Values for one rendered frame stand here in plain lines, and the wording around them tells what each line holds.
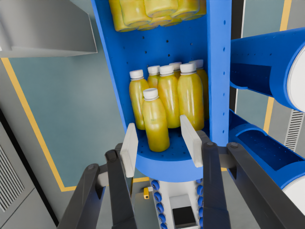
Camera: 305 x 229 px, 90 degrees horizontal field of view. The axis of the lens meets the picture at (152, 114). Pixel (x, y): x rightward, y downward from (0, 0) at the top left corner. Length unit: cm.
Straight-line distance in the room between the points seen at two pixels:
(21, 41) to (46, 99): 114
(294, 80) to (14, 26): 92
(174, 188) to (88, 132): 121
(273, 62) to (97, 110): 143
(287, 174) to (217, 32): 74
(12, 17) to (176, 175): 70
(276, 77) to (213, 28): 41
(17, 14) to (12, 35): 10
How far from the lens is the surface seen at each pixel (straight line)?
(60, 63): 168
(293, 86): 66
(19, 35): 74
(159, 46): 54
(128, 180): 122
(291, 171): 93
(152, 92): 39
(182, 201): 87
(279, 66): 67
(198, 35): 51
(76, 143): 191
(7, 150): 208
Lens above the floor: 149
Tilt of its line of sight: 69 degrees down
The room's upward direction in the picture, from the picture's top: 173 degrees clockwise
